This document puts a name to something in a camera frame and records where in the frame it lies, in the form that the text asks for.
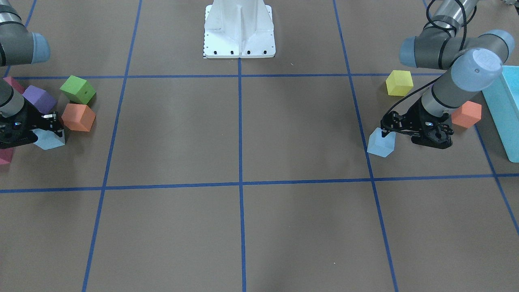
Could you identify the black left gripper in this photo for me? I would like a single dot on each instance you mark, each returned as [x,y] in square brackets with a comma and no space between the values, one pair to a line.
[413,114]

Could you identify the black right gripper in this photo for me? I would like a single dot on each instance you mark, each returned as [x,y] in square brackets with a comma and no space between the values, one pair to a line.
[29,118]

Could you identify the light blue foam block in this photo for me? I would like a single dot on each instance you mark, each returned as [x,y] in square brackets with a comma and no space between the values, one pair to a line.
[49,139]
[379,145]

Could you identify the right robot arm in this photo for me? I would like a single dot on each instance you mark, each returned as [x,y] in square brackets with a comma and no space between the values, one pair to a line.
[18,46]

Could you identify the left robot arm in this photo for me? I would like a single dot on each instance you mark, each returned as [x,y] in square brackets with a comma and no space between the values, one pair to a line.
[470,65]

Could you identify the crimson foam block far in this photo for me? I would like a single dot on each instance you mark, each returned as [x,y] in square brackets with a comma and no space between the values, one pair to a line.
[6,155]

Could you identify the crimson foam block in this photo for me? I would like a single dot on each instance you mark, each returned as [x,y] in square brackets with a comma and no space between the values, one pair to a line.
[6,155]
[15,84]

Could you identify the purple foam block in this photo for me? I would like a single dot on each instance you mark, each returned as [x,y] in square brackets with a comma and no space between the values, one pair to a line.
[40,99]

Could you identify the crimson foam block near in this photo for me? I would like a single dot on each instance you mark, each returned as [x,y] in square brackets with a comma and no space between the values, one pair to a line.
[15,84]

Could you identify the yellow foam block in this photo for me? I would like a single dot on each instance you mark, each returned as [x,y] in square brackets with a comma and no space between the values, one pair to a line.
[399,83]

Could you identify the orange foam block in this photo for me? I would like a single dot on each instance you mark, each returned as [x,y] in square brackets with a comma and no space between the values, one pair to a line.
[467,115]
[78,117]

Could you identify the green foam block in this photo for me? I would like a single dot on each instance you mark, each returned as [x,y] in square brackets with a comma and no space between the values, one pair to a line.
[78,90]

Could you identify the teal plastic bin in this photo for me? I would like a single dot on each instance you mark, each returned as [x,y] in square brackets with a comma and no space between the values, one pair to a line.
[502,98]

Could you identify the white pedestal base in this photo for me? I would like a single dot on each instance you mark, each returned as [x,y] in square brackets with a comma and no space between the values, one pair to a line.
[239,29]

